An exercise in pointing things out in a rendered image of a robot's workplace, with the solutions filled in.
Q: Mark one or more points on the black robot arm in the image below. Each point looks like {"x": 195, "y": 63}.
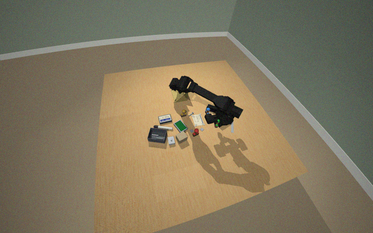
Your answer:
{"x": 224, "y": 103}

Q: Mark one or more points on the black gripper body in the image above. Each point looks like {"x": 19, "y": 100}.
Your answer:
{"x": 211, "y": 119}

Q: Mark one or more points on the dark red rubber stamp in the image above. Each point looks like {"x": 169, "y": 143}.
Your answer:
{"x": 196, "y": 132}

